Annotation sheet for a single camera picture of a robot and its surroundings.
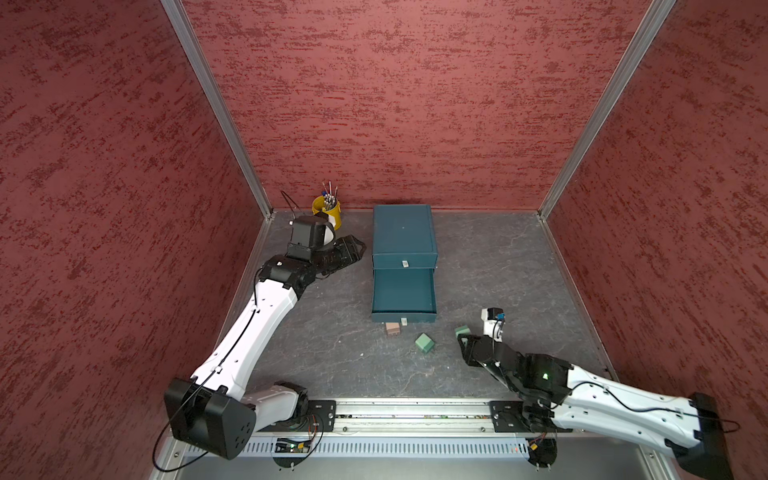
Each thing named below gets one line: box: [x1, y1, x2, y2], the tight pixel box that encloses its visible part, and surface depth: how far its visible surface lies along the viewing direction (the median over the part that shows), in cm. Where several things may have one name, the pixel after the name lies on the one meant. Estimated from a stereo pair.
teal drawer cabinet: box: [371, 204, 438, 323], surface depth 87 cm
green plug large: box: [415, 332, 435, 353], surface depth 87 cm
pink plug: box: [385, 322, 400, 336], surface depth 89 cm
